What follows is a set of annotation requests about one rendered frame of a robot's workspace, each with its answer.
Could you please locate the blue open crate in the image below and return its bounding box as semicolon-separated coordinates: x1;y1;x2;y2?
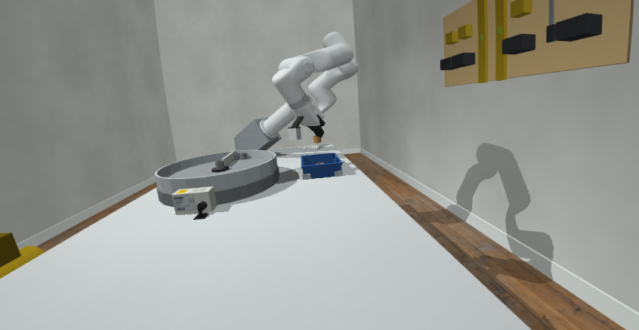
301;153;343;180

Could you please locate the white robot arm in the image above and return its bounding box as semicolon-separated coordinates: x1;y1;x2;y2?
260;32;359;140

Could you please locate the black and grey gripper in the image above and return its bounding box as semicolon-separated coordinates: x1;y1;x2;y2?
292;99;325;137

